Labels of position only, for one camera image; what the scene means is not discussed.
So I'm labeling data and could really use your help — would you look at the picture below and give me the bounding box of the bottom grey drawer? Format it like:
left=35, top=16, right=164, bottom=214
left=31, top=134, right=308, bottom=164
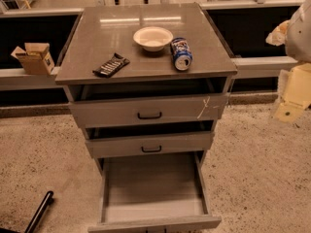
left=87, top=150, right=223, bottom=233

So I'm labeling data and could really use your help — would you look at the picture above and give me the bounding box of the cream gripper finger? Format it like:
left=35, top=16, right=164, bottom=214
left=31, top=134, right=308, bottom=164
left=273, top=63, right=311, bottom=122
left=265, top=20, right=289, bottom=46

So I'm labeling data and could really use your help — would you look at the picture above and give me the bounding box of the middle grey drawer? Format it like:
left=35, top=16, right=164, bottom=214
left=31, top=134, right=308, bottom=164
left=86, top=132, right=214, bottom=158

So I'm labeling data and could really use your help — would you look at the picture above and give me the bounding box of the white bowl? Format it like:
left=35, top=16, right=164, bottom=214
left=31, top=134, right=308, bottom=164
left=133, top=26, right=173, bottom=51

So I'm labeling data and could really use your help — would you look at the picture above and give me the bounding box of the grey drawer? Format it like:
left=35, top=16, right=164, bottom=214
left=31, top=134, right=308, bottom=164
left=86, top=132, right=214, bottom=158
left=87, top=150, right=223, bottom=233
left=69, top=94, right=228, bottom=128

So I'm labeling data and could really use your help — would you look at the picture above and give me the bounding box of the black rxbar chocolate wrapper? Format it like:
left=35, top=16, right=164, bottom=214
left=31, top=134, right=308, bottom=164
left=92, top=52, right=130, bottom=78

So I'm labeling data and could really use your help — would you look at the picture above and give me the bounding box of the grey drawer cabinet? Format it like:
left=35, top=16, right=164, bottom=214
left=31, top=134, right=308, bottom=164
left=54, top=2, right=238, bottom=233

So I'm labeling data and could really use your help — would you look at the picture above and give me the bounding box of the top grey drawer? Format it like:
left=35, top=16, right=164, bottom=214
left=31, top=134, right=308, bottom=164
left=69, top=94, right=228, bottom=128

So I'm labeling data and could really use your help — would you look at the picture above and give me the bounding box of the blue soda can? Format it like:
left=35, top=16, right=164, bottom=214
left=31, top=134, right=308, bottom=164
left=170, top=37, right=192, bottom=71

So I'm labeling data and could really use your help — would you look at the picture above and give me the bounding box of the small cardboard box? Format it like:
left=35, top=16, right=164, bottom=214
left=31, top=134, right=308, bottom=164
left=11, top=43, right=54, bottom=75

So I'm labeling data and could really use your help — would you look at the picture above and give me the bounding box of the grey ledge rail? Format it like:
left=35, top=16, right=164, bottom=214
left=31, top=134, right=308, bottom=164
left=0, top=56, right=297, bottom=91

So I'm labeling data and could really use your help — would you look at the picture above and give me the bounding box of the black pole on floor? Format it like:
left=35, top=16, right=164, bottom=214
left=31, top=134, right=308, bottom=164
left=24, top=190, right=53, bottom=233

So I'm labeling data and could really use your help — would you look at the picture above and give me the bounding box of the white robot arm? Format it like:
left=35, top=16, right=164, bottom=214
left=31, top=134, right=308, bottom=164
left=265, top=0, right=311, bottom=122

